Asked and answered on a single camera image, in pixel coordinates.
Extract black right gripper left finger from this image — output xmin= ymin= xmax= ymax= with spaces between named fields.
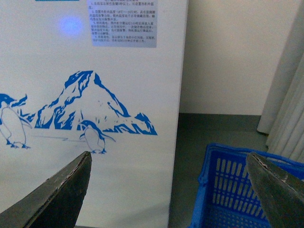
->
xmin=0 ymin=152 xmax=92 ymax=228

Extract grey instruction sticker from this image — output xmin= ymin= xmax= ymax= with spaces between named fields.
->
xmin=87 ymin=0 xmax=158 ymax=48

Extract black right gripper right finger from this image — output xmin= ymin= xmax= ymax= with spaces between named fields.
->
xmin=246 ymin=152 xmax=304 ymax=228

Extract white pleated curtain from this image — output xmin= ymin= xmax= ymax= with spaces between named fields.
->
xmin=257 ymin=1 xmax=304 ymax=162

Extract white chest freezer blue rim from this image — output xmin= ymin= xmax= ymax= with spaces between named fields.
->
xmin=0 ymin=0 xmax=188 ymax=228

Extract blue plastic shopping basket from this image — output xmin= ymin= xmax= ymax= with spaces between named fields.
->
xmin=190 ymin=143 xmax=304 ymax=228

